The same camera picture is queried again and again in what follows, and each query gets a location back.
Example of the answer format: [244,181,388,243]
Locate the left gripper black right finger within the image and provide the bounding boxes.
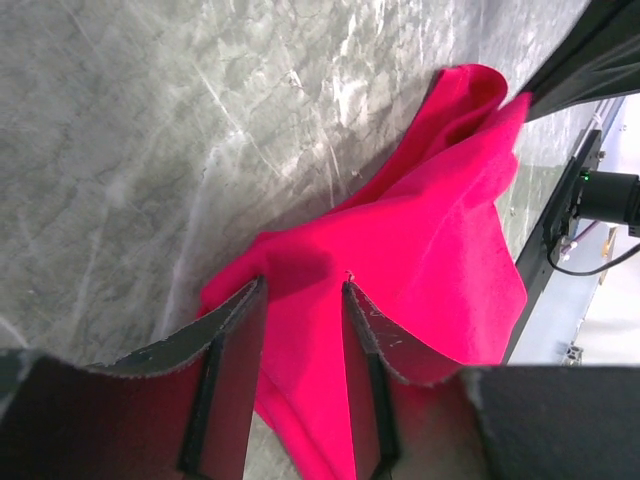
[340,282,640,480]

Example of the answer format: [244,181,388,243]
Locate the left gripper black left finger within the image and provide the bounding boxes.
[1,278,267,479]

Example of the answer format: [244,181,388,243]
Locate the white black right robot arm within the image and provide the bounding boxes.
[521,1,639,227]

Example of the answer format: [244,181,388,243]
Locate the pink-red t shirt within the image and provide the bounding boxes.
[201,64,529,479]

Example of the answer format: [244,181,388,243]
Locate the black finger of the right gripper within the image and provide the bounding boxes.
[521,0,640,120]

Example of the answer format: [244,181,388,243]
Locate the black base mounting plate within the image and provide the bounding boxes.
[502,129,602,364]

